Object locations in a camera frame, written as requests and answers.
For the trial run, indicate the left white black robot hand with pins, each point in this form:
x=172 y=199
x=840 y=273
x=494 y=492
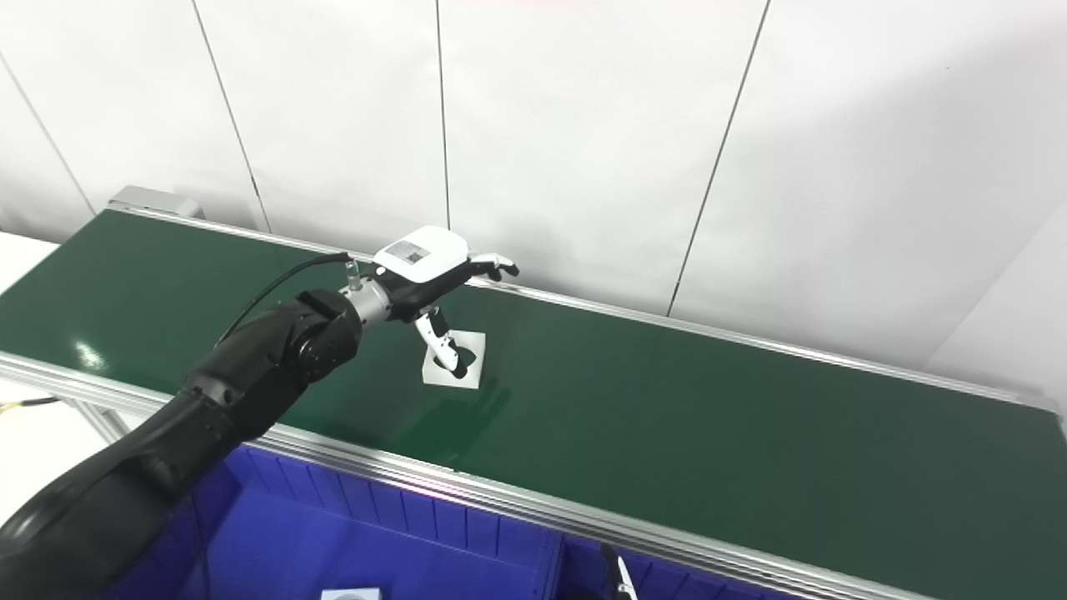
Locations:
x=425 y=250

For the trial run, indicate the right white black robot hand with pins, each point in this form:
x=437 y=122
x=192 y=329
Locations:
x=618 y=579

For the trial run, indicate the white square part with hole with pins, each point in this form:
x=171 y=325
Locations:
x=475 y=379
x=333 y=594

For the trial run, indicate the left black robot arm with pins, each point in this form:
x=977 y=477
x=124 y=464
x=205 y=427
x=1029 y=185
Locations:
x=208 y=400

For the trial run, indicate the blue bin with black parts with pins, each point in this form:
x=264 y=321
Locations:
x=667 y=579

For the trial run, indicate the green conveyor belt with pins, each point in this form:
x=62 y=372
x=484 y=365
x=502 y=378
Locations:
x=708 y=417
x=500 y=496

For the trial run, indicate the blue bin with white parts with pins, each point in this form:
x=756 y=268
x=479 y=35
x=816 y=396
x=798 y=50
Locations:
x=350 y=533

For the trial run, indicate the grey conveyor end housing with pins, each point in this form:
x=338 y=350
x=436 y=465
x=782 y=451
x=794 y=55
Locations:
x=154 y=200

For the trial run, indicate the aluminium conveyor leg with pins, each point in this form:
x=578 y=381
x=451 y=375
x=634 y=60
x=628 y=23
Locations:
x=96 y=421

